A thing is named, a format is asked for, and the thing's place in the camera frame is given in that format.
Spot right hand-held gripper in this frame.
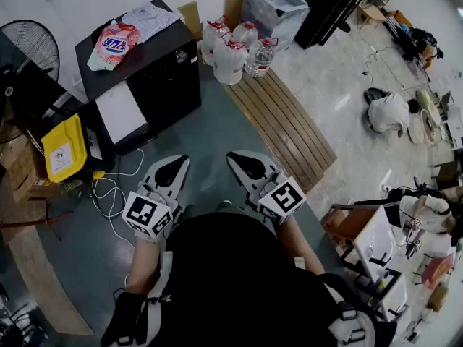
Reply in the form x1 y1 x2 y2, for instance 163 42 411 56
226 150 308 226

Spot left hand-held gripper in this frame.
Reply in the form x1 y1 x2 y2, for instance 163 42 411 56
122 154 191 244

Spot white tray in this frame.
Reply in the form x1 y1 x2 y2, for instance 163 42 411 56
81 82 158 162

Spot person's left forearm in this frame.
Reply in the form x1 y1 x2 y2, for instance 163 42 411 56
124 237 168 296

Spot person's right forearm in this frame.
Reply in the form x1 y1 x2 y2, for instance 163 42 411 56
274 215 326 276

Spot pink detergent bag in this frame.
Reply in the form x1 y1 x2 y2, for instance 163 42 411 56
86 20 142 72

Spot wooden slat platform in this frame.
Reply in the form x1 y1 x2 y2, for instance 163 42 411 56
224 68 338 194

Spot black washing machine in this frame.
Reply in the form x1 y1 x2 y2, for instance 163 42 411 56
75 0 203 155

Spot yellow lidded bin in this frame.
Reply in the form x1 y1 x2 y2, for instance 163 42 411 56
41 113 89 184

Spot person's black top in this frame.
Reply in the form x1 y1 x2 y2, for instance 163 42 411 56
101 211 399 347

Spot black round robot vacuum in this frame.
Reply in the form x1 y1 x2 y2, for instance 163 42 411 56
362 87 391 106

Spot brown cardboard boxes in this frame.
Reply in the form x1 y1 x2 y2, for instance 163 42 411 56
0 132 61 211

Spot white sink cabinet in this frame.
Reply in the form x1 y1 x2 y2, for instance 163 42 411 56
353 205 410 322

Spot white checkered cloth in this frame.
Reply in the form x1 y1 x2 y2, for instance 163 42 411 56
122 1 184 45

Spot clear plastic storage box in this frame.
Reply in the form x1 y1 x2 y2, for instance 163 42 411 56
239 0 310 52

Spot brown cardboard sheet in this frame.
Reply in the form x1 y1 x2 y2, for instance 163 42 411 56
176 1 203 41

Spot black cabinet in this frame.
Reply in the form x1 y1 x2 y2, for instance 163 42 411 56
293 0 359 50

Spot black floor fan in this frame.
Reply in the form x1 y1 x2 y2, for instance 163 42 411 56
0 19 61 145

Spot white cable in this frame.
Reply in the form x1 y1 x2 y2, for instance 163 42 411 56
90 147 145 251

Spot white backpack strap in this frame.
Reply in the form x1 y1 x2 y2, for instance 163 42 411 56
327 283 379 347
143 250 175 346

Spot clear water bottle red handle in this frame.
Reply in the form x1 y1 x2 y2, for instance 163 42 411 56
213 36 250 86
231 19 260 50
200 15 232 67
245 37 279 79

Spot red-handled broom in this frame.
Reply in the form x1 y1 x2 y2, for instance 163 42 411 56
0 210 74 231

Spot black cable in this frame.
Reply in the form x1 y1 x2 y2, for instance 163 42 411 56
361 44 399 77

